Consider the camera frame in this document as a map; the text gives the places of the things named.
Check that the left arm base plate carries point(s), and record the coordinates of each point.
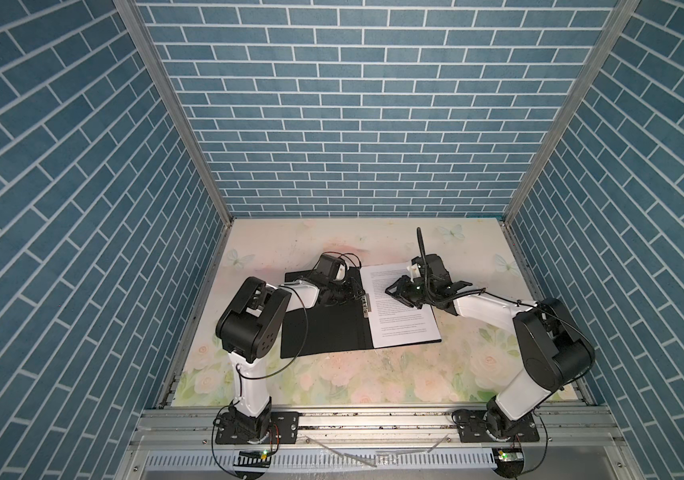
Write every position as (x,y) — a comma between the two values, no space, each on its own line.
(235,428)

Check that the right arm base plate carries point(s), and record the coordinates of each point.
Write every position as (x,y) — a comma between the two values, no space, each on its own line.
(477,426)

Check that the white cable duct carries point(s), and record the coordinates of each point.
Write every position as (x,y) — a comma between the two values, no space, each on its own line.
(322,460)

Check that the white text document sheet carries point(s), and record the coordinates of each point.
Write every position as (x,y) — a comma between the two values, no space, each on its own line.
(391,323)

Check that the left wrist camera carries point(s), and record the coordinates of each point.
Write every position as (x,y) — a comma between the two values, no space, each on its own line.
(330,268)

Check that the aluminium corner post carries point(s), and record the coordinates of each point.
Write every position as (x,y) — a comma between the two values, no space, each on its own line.
(131,17)
(614,26)

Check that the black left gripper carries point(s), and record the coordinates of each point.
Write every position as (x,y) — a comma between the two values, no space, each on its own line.
(351,291)

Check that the aluminium corner post right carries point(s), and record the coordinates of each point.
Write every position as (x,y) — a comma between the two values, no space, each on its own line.
(614,26)

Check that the aluminium corner post left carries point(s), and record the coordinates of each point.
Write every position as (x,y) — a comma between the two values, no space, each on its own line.
(131,17)

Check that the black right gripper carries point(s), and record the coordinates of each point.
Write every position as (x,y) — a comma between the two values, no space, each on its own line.
(400,291)

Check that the metal folder clip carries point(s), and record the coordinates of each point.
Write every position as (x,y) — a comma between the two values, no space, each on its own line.
(366,304)

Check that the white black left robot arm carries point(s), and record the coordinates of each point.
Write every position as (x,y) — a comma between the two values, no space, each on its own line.
(249,328)

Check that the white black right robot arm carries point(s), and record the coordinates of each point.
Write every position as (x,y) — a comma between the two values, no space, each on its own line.
(553,350)

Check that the orange file folder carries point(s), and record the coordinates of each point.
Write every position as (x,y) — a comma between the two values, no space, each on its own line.
(326,329)

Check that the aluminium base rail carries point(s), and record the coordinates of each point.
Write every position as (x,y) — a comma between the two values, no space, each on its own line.
(576,442)

